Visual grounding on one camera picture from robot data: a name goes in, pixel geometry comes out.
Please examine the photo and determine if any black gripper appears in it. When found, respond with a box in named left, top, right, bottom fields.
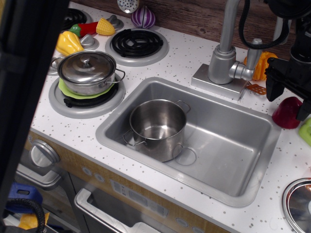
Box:
left=265, top=58, right=311, bottom=121

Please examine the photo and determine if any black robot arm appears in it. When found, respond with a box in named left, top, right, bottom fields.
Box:
left=265, top=0, right=311, bottom=121

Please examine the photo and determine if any silver toy sink basin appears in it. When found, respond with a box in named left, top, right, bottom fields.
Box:
left=96, top=77, right=281, bottom=207

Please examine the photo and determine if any open steel pot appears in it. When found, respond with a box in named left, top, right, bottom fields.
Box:
left=122, top=99, right=191, bottom=162

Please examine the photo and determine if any lidded steel pot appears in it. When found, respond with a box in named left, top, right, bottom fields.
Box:
left=57, top=50, right=125, bottom=96

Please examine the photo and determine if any green toy item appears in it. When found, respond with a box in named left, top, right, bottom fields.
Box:
left=298, top=118, right=311, bottom=146

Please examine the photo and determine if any orange toy spatula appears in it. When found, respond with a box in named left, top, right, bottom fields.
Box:
left=246, top=82, right=266, bottom=95

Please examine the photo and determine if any orange toy pumpkin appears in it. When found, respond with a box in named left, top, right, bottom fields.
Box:
left=252, top=51, right=278, bottom=81

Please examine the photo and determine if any silver toy faucet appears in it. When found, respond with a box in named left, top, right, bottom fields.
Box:
left=191, top=0, right=262, bottom=100

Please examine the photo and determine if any steel lid at right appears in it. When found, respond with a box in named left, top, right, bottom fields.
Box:
left=282, top=178, right=311, bottom=233

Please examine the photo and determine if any purple toy onion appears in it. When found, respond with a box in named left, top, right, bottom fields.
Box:
left=131, top=6, right=156, bottom=29

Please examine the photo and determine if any black burner back right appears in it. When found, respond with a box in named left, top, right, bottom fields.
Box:
left=105, top=29, right=169, bottom=67

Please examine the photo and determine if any black burner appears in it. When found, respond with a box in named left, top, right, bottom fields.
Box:
left=61, top=8, right=93, bottom=31
left=105, top=29, right=169, bottom=67
left=49, top=78, right=125, bottom=119

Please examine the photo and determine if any perforated steel ladle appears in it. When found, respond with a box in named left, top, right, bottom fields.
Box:
left=117, top=0, right=139, bottom=14

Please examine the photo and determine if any silver stove knob back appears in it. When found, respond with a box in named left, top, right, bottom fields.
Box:
left=107, top=15, right=124, bottom=31

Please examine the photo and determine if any silver stove knob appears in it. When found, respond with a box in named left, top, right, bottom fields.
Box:
left=48, top=57, right=64, bottom=76
left=107, top=15, right=124, bottom=31
left=80, top=34, right=99, bottom=50

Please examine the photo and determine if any yellow toy corn piece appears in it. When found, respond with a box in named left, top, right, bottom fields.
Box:
left=96, top=18, right=116, bottom=36

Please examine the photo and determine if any silver stove knob centre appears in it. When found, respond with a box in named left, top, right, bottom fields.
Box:
left=80, top=34, right=99, bottom=50

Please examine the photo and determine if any red toy chili pepper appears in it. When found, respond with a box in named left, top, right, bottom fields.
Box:
left=69, top=22, right=98, bottom=37

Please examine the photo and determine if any black burner front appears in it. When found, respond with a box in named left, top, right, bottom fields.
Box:
left=49, top=78, right=125, bottom=119

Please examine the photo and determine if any green round mat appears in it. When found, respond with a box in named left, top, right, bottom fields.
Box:
left=58, top=74, right=118, bottom=100

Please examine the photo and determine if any yellow toy bell pepper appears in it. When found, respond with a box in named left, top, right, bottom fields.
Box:
left=55, top=31, right=84, bottom=56

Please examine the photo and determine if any black burner back left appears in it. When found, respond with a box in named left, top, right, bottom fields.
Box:
left=61, top=8, right=93, bottom=31

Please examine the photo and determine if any silver stove knob middle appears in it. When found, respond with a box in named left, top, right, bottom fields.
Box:
left=48, top=57, right=64, bottom=76

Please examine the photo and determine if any silver oven dial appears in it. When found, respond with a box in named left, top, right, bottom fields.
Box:
left=29, top=139, right=60, bottom=168

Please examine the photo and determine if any blue clamp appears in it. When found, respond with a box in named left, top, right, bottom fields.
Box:
left=5, top=182, right=43, bottom=214

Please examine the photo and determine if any yellow cloth bottom left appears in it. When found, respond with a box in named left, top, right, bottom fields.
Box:
left=18, top=214, right=38, bottom=230

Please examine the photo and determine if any silver dishwasher door handle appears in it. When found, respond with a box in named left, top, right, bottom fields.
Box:
left=74, top=188, right=165, bottom=233

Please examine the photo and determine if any silver oven door handle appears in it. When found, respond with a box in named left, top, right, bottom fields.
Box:
left=17, top=164, right=62, bottom=191

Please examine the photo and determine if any black foreground post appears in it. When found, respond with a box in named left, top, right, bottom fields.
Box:
left=0, top=0, right=69, bottom=208

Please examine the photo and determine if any black cable bottom left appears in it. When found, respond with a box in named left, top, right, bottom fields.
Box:
left=1, top=198, right=46, bottom=233

